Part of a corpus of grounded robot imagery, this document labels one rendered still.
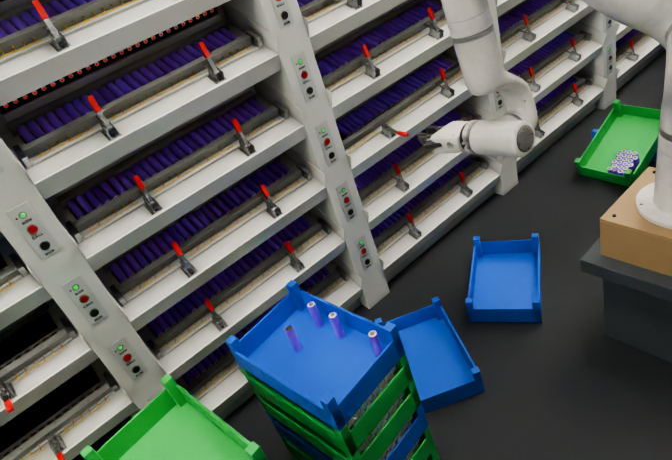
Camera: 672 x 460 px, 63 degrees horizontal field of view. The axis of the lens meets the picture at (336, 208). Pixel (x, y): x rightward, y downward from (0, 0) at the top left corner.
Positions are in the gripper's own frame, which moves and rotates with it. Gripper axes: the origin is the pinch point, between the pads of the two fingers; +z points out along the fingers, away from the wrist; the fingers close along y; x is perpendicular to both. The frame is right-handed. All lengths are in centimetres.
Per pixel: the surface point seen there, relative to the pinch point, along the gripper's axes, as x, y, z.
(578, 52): -19, 101, 21
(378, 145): -0.8, -5.7, 16.1
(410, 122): -0.6, 8.4, 16.3
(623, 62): -38, 135, 24
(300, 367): -16, -68, -21
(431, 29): 21.2, 25.6, 13.8
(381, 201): -19.0, -9.1, 20.9
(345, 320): -14, -55, -21
